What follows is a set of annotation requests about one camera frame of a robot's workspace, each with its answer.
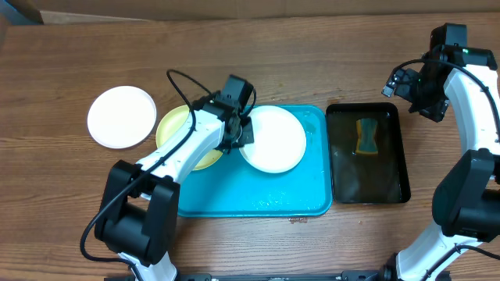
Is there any white plate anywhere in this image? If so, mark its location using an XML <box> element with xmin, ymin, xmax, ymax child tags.
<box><xmin>87</xmin><ymin>86</ymin><xmax>157</xmax><ymax>149</ymax></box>
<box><xmin>240</xmin><ymin>105</ymin><xmax>306</xmax><ymax>173</ymax></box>

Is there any yellow plate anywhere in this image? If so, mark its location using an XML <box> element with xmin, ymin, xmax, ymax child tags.
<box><xmin>155</xmin><ymin>105</ymin><xmax>223</xmax><ymax>171</ymax></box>

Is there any green yellow sponge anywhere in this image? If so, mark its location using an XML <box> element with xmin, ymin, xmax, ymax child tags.
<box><xmin>355</xmin><ymin>118</ymin><xmax>378</xmax><ymax>155</ymax></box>

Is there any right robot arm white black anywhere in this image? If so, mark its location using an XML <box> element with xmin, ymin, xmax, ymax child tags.
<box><xmin>377</xmin><ymin>43</ymin><xmax>499</xmax><ymax>281</ymax></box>

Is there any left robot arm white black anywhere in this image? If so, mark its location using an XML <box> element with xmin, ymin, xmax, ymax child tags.
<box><xmin>86</xmin><ymin>108</ymin><xmax>253</xmax><ymax>280</ymax></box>

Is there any teal plastic tray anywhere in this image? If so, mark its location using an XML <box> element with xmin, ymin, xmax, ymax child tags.
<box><xmin>178</xmin><ymin>105</ymin><xmax>333</xmax><ymax>218</ymax></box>

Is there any black water tray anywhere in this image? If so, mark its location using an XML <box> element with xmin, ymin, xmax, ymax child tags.
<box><xmin>326</xmin><ymin>102</ymin><xmax>411</xmax><ymax>204</ymax></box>

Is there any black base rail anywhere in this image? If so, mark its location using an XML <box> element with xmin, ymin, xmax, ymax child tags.
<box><xmin>103</xmin><ymin>269</ymin><xmax>452</xmax><ymax>281</ymax></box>

